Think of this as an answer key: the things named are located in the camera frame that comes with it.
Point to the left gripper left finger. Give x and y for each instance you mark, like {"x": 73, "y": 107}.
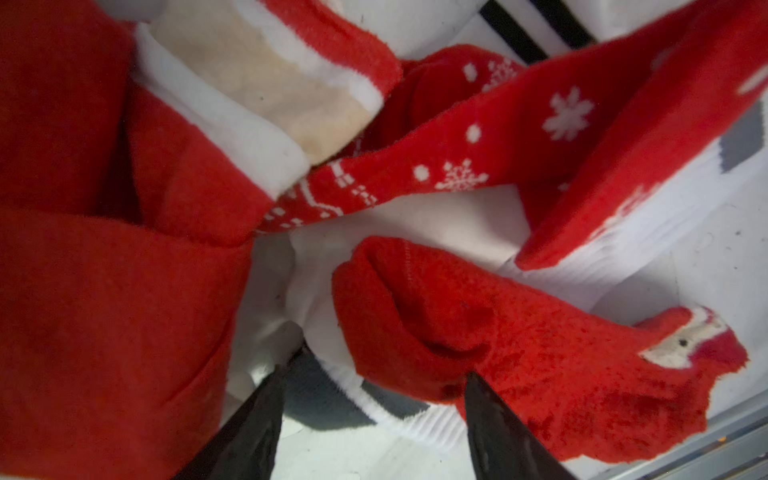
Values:
{"x": 245, "y": 447}

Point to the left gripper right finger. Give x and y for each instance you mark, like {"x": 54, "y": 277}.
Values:
{"x": 500, "y": 444}

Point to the small red santa sock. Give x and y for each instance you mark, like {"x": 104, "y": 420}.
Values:
{"x": 417, "y": 320}

